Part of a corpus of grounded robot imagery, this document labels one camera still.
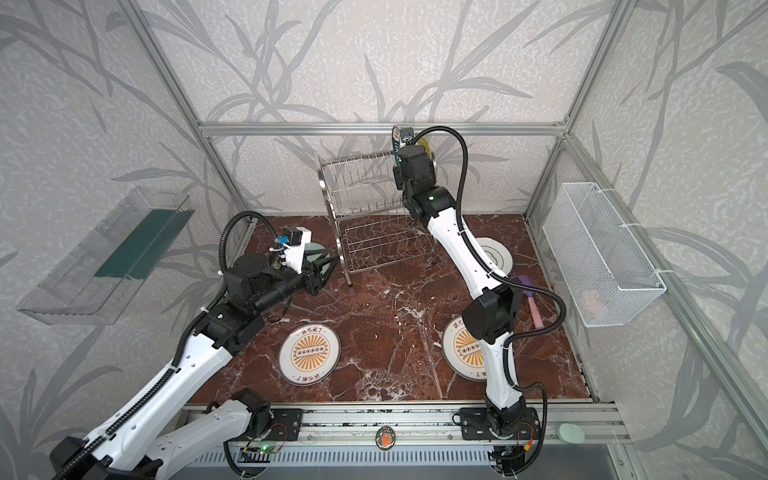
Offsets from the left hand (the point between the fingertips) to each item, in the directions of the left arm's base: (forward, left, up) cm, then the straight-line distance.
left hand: (337, 249), depth 68 cm
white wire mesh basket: (-9, -58, +3) cm, 58 cm away
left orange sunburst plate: (-14, +11, -33) cm, 37 cm away
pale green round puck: (-33, -56, -29) cm, 71 cm away
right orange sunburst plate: (-13, -33, -32) cm, 47 cm away
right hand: (+29, -19, +7) cm, 35 cm away
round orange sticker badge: (-34, -11, -32) cm, 48 cm away
